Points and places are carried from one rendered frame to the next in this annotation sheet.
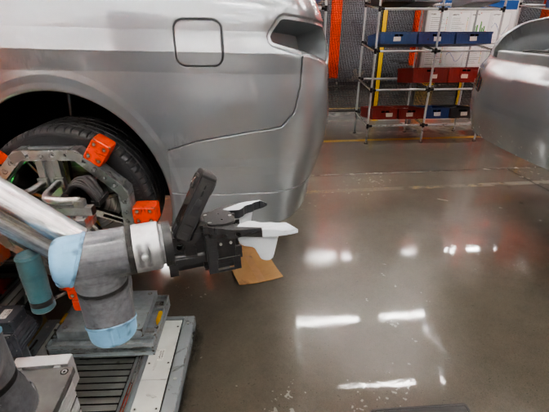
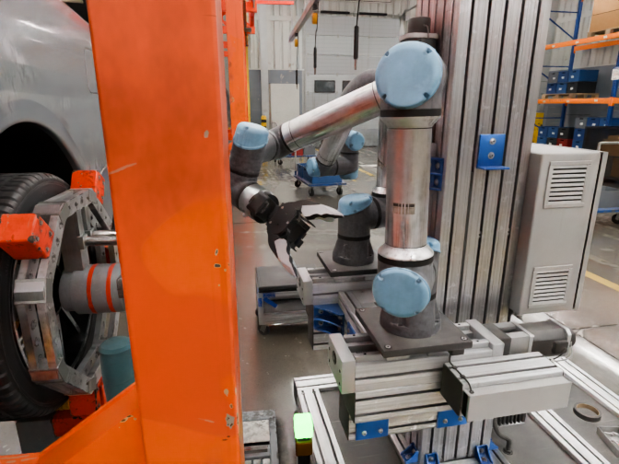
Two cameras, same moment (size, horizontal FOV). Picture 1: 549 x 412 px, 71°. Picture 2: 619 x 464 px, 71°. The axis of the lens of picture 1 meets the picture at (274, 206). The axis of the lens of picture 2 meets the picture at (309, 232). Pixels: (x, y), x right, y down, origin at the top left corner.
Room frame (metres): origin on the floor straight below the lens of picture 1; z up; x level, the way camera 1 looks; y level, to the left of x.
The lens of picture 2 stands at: (0.81, 2.03, 1.35)
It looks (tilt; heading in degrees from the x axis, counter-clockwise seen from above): 16 degrees down; 265
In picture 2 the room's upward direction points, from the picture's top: straight up
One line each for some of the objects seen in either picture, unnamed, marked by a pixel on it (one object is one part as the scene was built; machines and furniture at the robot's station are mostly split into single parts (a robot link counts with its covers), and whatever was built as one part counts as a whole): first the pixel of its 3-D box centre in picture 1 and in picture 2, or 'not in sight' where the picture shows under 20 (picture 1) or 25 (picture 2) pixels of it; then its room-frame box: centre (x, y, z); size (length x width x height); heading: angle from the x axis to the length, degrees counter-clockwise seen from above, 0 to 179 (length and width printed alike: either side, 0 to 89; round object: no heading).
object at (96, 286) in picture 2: not in sight; (107, 287); (1.28, 0.82, 0.85); 0.21 x 0.14 x 0.14; 2
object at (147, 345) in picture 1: (113, 324); not in sight; (1.52, 0.83, 0.13); 0.50 x 0.36 x 0.10; 92
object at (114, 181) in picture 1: (65, 213); (80, 289); (1.35, 0.83, 0.85); 0.54 x 0.07 x 0.54; 92
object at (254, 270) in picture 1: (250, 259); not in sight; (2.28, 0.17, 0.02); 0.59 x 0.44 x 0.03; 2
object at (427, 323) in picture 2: not in sight; (411, 305); (0.46, 1.05, 0.87); 0.15 x 0.15 x 0.10
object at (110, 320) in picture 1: (109, 302); (345, 165); (0.50, 0.27, 1.12); 0.11 x 0.08 x 0.11; 20
